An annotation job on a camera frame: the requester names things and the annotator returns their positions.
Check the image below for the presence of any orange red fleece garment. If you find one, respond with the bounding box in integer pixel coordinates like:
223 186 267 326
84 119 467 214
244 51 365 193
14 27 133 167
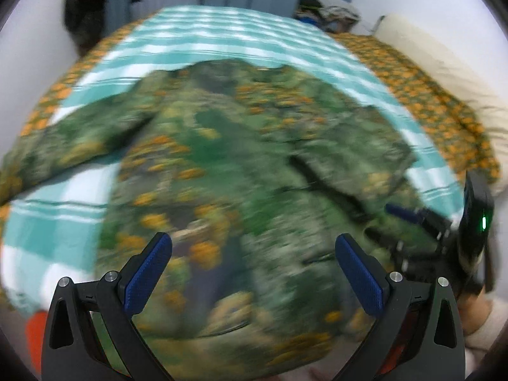
25 311 47 374

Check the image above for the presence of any teal white plaid blanket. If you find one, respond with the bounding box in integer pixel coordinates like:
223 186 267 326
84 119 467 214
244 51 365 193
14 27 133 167
1 6 463 316

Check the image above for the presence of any green landscape print jacket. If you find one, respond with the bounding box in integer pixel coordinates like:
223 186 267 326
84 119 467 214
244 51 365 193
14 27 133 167
1 59 431 380

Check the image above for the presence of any pile of clothes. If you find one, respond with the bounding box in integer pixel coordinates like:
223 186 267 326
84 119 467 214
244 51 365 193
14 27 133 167
293 0 361 34

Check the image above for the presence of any cream pillow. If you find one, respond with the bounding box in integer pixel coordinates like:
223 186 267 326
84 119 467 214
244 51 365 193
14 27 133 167
374 14 507 195

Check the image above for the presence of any person right hand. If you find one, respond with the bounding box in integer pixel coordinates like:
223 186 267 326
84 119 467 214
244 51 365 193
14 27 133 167
457 289 492 335

